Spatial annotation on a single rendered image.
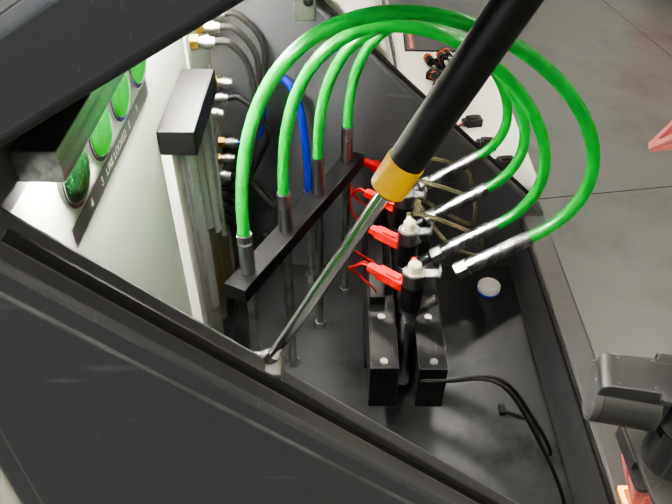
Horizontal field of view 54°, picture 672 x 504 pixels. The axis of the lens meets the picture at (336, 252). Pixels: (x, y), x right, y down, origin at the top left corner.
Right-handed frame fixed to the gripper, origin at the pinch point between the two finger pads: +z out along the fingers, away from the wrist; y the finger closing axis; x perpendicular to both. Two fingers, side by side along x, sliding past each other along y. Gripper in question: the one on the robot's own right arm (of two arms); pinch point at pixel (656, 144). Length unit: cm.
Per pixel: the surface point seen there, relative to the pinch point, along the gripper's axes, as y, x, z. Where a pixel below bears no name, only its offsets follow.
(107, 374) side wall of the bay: 35, 59, 19
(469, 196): 6.7, 1.8, 22.7
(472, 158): 7.9, -6.3, 22.5
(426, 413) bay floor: -12.9, 18.6, 41.9
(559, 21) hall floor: -89, -353, 75
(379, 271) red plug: 11.1, 17.6, 30.9
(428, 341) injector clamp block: -1.2, 18.3, 32.5
